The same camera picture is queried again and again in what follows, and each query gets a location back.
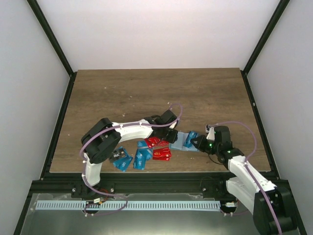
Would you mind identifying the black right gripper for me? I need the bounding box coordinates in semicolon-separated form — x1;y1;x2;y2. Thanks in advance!
191;135;220;155

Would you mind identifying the blue VIP credit card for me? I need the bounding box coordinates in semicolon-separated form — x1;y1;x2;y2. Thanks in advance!
183;131;199;149

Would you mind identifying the blue card holder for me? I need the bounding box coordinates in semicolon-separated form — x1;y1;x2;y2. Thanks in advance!
169;132;199;152

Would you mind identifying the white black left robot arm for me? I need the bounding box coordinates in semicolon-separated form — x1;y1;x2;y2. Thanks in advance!
79;109;182;198

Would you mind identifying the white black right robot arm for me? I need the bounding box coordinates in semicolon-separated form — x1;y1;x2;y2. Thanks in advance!
184;126;297;235

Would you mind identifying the red credit card pile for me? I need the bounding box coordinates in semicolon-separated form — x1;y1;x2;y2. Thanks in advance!
144;137;169;148

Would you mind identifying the blue credit card pile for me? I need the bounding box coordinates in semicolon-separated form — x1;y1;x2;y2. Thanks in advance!
133;141;153;170

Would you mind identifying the black credit card pile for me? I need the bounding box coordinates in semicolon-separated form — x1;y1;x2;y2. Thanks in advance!
110;149;126;162

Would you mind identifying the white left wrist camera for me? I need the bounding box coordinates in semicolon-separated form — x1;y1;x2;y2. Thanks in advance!
169;119;179;129

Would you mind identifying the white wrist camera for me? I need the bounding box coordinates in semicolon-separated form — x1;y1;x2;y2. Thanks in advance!
205;125;215;141
169;119;179;129

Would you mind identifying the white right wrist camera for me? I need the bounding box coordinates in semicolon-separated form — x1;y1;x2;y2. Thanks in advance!
205;125;215;141

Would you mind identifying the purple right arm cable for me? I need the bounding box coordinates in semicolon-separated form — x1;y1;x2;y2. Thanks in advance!
211;121;282;235

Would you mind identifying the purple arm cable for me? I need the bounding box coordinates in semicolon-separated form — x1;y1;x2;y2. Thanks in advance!
79;102;184;217
211;121;282;235

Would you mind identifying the light blue slotted cable duct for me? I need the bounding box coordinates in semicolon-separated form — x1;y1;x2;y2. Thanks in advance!
35;200;221;212

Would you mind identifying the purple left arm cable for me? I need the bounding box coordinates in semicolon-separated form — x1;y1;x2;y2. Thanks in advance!
79;102;184;217

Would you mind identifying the black front frame rail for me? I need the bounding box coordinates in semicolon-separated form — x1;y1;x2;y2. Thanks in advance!
30;171;291;196

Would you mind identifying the grey metal base plate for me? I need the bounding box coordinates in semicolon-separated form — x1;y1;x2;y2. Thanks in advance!
21;194;258;235

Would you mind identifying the black right frame post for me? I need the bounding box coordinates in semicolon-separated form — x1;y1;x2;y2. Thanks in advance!
242;0;291;74

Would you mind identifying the black frame post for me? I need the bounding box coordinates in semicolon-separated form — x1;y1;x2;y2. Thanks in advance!
26;0;74;77
242;0;291;74

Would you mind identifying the black left frame post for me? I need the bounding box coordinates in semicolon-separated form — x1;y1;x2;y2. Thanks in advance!
26;0;74;77

